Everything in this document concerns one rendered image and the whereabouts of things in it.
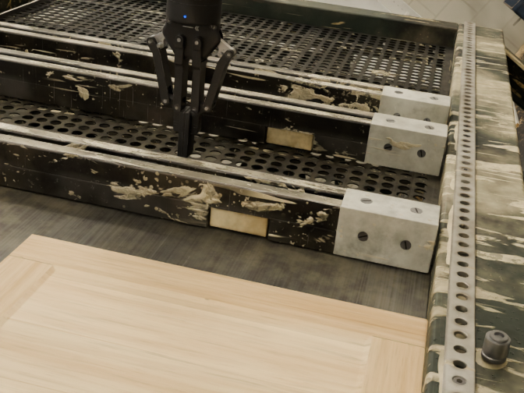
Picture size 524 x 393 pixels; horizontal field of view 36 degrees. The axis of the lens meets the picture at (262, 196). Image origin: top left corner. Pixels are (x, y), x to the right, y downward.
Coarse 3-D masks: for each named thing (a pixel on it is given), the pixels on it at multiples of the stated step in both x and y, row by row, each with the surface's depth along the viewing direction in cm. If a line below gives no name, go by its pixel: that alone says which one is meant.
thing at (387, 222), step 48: (0, 144) 110; (48, 144) 110; (96, 144) 112; (48, 192) 112; (96, 192) 110; (144, 192) 108; (192, 192) 106; (240, 192) 105; (288, 192) 104; (336, 192) 106; (288, 240) 106; (336, 240) 104; (384, 240) 102; (432, 240) 101
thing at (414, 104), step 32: (0, 32) 159; (32, 32) 162; (64, 32) 162; (96, 64) 157; (128, 64) 155; (288, 96) 150; (320, 96) 149; (352, 96) 147; (384, 96) 146; (416, 96) 147; (448, 96) 149
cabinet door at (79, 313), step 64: (64, 256) 95; (128, 256) 96; (0, 320) 82; (64, 320) 84; (128, 320) 85; (192, 320) 86; (256, 320) 87; (320, 320) 88; (384, 320) 89; (0, 384) 74; (64, 384) 75; (128, 384) 75; (192, 384) 76; (256, 384) 77; (320, 384) 78; (384, 384) 79
